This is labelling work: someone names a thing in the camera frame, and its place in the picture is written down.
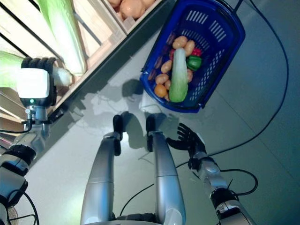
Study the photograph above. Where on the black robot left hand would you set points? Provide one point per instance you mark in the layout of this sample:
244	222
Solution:
35	82

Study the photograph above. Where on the napa cabbage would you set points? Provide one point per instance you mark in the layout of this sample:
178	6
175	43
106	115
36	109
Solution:
62	76
179	75
63	39

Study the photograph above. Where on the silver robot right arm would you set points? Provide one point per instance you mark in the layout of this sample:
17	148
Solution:
211	168

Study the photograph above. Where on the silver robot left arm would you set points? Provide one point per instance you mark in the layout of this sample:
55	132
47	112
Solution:
30	138

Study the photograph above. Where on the blue plastic shopping basket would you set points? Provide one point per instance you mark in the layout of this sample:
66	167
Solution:
232	30

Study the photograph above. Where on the wooden display rack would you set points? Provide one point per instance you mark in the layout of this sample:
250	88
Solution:
105	70

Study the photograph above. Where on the wooden slatted crate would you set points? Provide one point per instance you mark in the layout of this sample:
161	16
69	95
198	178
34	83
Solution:
127	24
105	30

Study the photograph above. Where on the silver robot left leg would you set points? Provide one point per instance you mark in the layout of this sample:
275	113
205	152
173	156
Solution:
100	175

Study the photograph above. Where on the orange fruit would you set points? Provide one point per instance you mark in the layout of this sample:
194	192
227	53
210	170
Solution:
160	90

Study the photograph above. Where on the tan woven round object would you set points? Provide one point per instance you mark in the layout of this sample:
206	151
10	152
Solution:
11	214

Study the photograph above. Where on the green bell pepper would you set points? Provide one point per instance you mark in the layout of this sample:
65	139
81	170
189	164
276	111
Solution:
194	62

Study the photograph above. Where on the red bell pepper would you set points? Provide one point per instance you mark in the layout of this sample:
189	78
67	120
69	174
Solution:
197	51

